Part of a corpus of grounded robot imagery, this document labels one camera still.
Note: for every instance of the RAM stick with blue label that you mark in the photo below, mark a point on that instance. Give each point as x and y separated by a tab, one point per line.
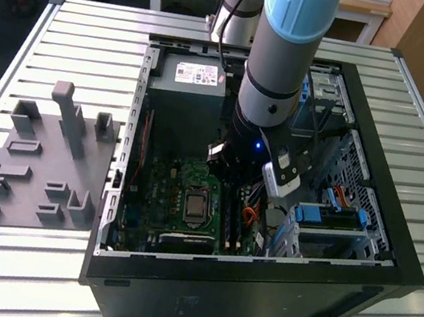
238	220

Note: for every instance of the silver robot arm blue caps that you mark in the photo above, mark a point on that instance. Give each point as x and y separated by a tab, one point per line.
283	48

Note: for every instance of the dark installed RAM stick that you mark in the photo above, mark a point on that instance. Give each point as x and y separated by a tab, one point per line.
228	218

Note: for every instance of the silver CPU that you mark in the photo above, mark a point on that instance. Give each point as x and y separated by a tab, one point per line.
196	206

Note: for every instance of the blue plastic disk carrier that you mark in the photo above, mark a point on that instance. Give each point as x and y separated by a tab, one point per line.
304	92

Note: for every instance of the CPU socket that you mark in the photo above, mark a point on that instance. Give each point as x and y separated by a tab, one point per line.
193	223

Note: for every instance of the blue carrier with black disk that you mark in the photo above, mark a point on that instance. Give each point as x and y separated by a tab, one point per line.
308	214

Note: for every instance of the grey power supply white label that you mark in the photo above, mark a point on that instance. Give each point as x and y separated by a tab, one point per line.
175	83

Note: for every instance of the green motherboard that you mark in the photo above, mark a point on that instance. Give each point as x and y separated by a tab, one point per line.
160	198

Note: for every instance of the black graphics card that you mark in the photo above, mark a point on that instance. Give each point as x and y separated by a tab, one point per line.
186	241

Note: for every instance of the metal disk bay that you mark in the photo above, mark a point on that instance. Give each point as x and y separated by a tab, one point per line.
328	243

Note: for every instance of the black open PC case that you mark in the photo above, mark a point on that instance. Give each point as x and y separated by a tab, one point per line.
212	301

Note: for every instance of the grey plastic parts rack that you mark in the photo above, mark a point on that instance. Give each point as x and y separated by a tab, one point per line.
44	163

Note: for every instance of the black camera bracket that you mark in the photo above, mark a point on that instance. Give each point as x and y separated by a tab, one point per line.
280	139

